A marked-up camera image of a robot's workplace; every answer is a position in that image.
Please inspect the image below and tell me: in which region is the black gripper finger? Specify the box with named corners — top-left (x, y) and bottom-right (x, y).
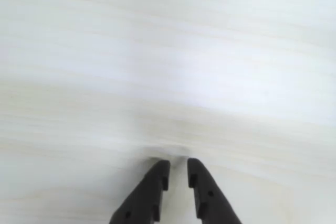
top-left (108, 159), bottom-right (171, 224)
top-left (186, 157), bottom-right (243, 224)

